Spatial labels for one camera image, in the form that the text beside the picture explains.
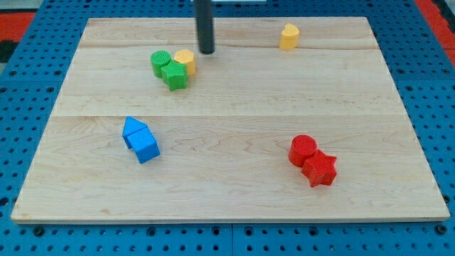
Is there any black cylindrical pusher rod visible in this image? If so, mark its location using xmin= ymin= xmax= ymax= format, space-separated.
xmin=193 ymin=0 xmax=215 ymax=55

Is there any yellow heart block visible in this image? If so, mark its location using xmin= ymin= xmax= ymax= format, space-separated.
xmin=279 ymin=23 xmax=300 ymax=50

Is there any yellow hexagon block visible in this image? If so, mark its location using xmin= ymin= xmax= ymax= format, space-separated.
xmin=174 ymin=49 xmax=196 ymax=76

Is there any green cylinder block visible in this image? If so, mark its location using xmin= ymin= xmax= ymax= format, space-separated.
xmin=150 ymin=50 xmax=171 ymax=78

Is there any green star block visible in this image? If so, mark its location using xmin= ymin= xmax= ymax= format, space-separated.
xmin=161 ymin=60 xmax=188 ymax=91

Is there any blue triangle block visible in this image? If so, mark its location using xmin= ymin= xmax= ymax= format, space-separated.
xmin=122 ymin=116 xmax=147 ymax=149

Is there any light wooden board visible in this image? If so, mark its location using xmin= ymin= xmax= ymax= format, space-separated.
xmin=11 ymin=17 xmax=450 ymax=224

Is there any blue cube block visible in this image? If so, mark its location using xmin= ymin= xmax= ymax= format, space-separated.
xmin=127 ymin=127 xmax=161 ymax=164

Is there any red cylinder block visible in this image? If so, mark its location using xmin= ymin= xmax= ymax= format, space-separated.
xmin=288 ymin=134 xmax=317 ymax=167

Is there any red star block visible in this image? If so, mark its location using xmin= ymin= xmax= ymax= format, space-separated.
xmin=301 ymin=149 xmax=337 ymax=187

